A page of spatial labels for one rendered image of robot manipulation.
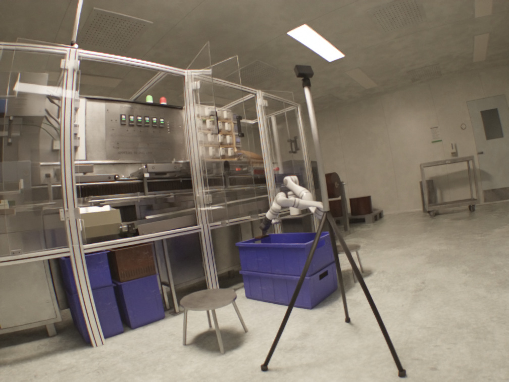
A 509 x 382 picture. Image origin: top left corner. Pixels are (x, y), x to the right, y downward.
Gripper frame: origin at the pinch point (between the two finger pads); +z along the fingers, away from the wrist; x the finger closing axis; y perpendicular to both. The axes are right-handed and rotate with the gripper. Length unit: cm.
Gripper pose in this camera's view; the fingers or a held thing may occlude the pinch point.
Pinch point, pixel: (261, 236)
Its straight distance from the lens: 210.7
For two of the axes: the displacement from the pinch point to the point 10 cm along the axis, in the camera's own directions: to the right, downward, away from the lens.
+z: -4.2, 7.8, 4.6
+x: -6.7, 0.7, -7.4
